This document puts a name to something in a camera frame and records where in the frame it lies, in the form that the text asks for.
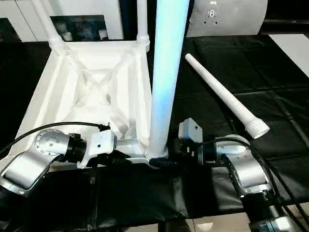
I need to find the white plastic table top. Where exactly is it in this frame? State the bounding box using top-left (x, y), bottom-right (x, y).
top-left (0, 40), bottom-right (170, 171)

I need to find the white plastic bag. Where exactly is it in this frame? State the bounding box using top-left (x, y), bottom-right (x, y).
top-left (186, 0), bottom-right (269, 38)

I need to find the white cabinet with glass doors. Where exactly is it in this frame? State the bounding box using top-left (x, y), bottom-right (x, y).
top-left (0, 0), bottom-right (124, 43)

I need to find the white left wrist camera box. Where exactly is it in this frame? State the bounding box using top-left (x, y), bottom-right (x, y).
top-left (76, 129), bottom-right (118, 169)

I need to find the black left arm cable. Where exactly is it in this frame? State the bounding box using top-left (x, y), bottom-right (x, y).
top-left (0, 121), bottom-right (112, 151)

